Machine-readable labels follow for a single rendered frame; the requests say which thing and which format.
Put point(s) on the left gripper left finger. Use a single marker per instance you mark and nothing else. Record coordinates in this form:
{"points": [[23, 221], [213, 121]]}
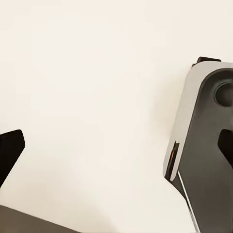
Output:
{"points": [[11, 146]]}

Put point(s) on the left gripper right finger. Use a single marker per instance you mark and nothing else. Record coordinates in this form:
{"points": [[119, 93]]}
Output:
{"points": [[225, 144]]}

